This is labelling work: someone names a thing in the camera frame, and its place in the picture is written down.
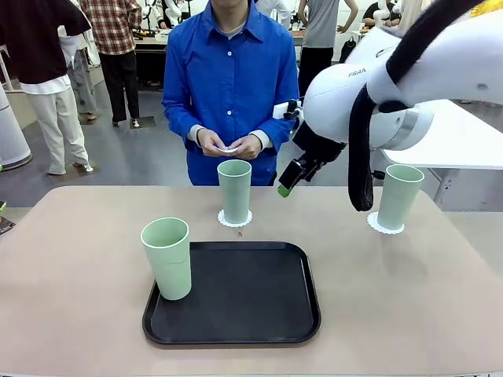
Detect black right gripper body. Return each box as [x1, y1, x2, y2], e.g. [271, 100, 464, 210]
[292, 120, 349, 168]

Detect pale green tall cup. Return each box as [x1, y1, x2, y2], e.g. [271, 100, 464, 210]
[140, 217, 193, 302]
[217, 159, 252, 224]
[376, 163, 425, 230]

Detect person left forearm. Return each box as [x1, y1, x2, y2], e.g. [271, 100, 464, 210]
[257, 104, 302, 152]

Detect person right forearm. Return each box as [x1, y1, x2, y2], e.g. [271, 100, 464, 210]
[162, 97, 205, 150]

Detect person left hand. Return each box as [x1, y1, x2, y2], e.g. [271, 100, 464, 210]
[233, 133, 263, 160]

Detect person right hand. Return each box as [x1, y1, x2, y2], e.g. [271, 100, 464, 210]
[196, 128, 225, 157]

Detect black hanging bag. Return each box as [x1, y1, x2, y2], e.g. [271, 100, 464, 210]
[340, 37, 358, 64]

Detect person grey shirt black trousers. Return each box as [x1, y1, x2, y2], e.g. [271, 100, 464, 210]
[298, 0, 341, 99]

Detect person in blue shirt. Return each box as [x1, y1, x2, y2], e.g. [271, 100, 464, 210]
[161, 0, 302, 188]

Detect black plastic tray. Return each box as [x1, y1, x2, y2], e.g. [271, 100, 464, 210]
[141, 240, 322, 346]

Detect large white table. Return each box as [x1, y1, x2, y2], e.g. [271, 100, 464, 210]
[380, 100, 503, 213]

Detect person in black t-shirt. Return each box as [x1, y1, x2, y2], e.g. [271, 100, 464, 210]
[361, 0, 394, 28]

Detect background work table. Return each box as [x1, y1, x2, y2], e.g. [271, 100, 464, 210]
[133, 29, 170, 52]

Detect person in plaid shirt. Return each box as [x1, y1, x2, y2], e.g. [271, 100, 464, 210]
[78, 0, 142, 126]

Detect person grey patterned trousers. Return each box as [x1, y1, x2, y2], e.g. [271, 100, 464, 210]
[58, 25, 99, 121]

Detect person black top white trousers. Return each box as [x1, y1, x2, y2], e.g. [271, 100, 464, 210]
[0, 0, 95, 176]

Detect white cylindrical air purifier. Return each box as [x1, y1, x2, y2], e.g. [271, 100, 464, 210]
[0, 84, 32, 172]

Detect right arm black hose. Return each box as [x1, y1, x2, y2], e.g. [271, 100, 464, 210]
[347, 0, 490, 213]

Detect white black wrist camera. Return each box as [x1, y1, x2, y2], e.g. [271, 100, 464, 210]
[273, 99, 303, 122]

